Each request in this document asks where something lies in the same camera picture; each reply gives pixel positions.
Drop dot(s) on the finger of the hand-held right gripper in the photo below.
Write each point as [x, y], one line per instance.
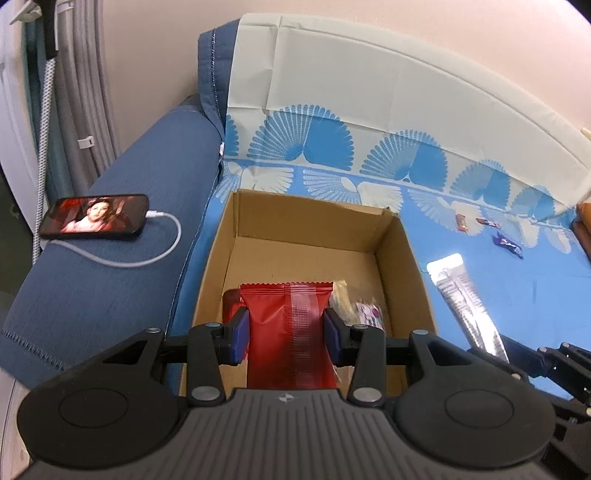
[505, 369]
[531, 362]

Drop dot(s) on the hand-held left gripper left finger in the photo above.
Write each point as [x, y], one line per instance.
[240, 337]

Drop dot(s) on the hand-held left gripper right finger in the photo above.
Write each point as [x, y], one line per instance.
[333, 337]

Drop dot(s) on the clear candy packet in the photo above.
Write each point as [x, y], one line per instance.
[364, 309]

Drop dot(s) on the red snack packet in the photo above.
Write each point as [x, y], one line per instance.
[286, 332]

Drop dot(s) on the brown cardboard box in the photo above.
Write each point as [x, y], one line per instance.
[300, 258]

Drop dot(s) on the silver stick snack packet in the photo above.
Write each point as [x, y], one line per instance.
[461, 295]

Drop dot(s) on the purple candy packet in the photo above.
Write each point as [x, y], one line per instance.
[507, 243]

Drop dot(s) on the thin dark snack bar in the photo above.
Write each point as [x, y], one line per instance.
[488, 223]

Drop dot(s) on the small orange snack packet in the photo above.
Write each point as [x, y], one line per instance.
[461, 223]

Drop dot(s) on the black smartphone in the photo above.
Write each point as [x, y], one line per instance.
[92, 216]

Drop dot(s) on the small cream object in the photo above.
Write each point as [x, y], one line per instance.
[585, 133]

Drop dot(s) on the white curtain clip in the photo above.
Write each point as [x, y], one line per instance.
[86, 142]

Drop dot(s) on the blue fan-print sheet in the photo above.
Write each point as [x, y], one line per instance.
[369, 83]

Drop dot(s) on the grey curtain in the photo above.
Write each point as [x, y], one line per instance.
[87, 92]

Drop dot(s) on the white door frame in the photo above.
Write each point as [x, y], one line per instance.
[14, 115]

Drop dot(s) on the white wall rack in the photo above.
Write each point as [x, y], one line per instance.
[27, 12]

